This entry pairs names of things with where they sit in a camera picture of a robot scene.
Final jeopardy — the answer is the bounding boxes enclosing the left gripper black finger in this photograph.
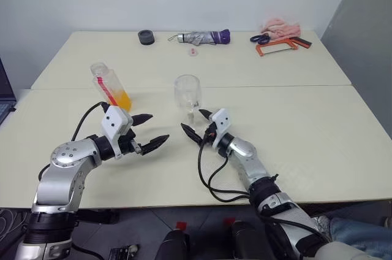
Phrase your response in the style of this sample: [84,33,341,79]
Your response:
[131,113,154,127]
[140,134,170,157]

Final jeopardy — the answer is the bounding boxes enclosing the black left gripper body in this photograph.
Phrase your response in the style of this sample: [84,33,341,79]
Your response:
[118,129,143,157]

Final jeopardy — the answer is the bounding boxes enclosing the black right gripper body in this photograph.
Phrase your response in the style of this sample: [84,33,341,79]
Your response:
[202,120,217,144]

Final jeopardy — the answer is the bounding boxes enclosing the bottle with orange juice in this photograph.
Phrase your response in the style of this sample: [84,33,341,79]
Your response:
[89,61,134,112]

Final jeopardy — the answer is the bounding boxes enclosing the clear wine glass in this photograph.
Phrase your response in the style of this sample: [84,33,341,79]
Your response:
[173,74,202,121]

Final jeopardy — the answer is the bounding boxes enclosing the black table foot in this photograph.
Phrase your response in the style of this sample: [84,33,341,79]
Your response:
[75,208,121,226]

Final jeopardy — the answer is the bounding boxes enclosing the folded silver purple umbrella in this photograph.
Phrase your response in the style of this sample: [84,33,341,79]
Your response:
[167,29,232,47]

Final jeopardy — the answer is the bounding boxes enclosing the orange hacksaw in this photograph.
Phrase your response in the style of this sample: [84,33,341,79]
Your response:
[255,36,314,58]

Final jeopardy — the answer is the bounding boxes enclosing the dark blue scissors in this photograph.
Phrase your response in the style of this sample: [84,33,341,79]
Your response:
[249,34,271,44]

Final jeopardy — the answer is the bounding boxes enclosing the dark rounded shape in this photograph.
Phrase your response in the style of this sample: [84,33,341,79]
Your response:
[230,221,266,260]
[156,228,191,260]

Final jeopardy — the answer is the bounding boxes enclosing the small black floor device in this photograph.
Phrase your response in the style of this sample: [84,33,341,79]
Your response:
[110,243,140,260]

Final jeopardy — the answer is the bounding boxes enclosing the pink fluffy cloth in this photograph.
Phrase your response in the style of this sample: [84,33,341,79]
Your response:
[260,17,302,40]

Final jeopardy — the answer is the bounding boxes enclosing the dark laptop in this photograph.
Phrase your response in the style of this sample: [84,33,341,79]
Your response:
[0,56,17,126]

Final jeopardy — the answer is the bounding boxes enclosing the grey glittery shoe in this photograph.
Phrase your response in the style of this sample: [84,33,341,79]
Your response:
[310,214,332,237]

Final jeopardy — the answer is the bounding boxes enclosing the person leg in blue jeans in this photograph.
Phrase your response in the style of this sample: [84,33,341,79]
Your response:
[328,216,392,257]

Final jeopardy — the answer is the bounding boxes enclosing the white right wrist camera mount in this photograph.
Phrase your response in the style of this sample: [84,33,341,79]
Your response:
[210,107,232,151]

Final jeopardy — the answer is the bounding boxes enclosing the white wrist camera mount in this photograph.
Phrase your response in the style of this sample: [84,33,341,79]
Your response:
[100,105,134,161]
[210,107,232,151]

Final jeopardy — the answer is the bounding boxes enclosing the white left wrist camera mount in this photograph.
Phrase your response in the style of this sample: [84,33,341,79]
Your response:
[100,105,134,161]

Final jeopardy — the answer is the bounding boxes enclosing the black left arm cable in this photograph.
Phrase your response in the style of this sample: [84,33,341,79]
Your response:
[37,101,110,182]

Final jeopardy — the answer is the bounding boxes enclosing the white floor cables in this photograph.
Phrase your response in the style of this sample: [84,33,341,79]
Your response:
[0,208,31,242]

